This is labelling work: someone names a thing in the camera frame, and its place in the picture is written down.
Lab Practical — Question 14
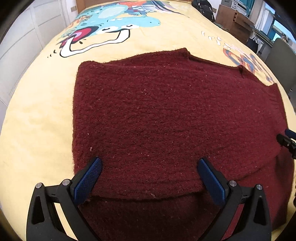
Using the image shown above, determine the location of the teal curtain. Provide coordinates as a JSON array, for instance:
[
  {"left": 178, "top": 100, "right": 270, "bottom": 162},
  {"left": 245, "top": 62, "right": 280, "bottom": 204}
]
[{"left": 243, "top": 0, "right": 256, "bottom": 11}]

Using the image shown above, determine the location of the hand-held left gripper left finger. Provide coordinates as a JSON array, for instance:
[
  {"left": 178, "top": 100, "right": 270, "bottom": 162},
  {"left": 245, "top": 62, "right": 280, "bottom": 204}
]
[{"left": 26, "top": 157, "right": 102, "bottom": 241}]

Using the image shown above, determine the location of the wooden drawer cabinet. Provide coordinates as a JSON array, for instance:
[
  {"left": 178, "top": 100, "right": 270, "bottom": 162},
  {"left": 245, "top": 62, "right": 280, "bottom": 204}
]
[{"left": 215, "top": 5, "right": 256, "bottom": 44}]

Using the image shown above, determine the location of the grey chair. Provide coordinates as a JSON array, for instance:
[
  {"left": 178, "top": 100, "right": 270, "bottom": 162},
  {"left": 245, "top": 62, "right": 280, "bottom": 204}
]
[{"left": 265, "top": 38, "right": 296, "bottom": 93}]

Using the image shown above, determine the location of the yellow printed blanket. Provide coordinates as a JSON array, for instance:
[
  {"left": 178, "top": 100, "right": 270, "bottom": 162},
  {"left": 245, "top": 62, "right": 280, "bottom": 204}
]
[{"left": 0, "top": 0, "right": 296, "bottom": 241}]

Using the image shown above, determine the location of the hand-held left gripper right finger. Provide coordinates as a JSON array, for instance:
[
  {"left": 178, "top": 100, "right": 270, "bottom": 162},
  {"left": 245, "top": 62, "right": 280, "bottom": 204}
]
[{"left": 197, "top": 158, "right": 272, "bottom": 241}]

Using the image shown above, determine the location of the maroon knit sweater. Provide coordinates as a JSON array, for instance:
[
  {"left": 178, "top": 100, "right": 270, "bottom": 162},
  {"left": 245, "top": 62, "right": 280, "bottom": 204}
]
[{"left": 70, "top": 47, "right": 296, "bottom": 241}]

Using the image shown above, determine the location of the wooden headboard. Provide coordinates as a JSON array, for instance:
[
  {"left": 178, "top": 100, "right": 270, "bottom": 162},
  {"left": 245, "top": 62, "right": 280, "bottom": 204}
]
[{"left": 76, "top": 0, "right": 96, "bottom": 12}]

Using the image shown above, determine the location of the dark blue bag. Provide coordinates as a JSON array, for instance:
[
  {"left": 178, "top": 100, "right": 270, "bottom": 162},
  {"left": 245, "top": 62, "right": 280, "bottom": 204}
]
[{"left": 246, "top": 37, "right": 262, "bottom": 55}]

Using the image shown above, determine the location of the grey printer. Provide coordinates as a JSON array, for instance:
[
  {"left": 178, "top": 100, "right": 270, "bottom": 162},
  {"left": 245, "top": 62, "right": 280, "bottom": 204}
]
[{"left": 221, "top": 0, "right": 249, "bottom": 15}]

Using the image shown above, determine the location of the black backpack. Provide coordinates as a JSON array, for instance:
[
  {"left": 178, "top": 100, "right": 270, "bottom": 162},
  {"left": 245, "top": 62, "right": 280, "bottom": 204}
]
[{"left": 191, "top": 0, "right": 216, "bottom": 22}]

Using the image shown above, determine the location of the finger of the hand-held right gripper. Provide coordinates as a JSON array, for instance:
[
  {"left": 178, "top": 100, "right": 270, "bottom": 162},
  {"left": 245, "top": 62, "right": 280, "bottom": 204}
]
[{"left": 276, "top": 128, "right": 296, "bottom": 159}]

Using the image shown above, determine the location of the window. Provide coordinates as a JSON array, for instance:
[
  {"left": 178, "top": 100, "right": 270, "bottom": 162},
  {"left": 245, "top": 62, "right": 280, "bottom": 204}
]
[{"left": 254, "top": 13, "right": 296, "bottom": 47}]

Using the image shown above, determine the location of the white wardrobe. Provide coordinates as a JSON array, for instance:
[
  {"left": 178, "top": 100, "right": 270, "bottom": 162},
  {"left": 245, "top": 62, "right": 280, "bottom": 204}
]
[{"left": 0, "top": 0, "right": 79, "bottom": 107}]

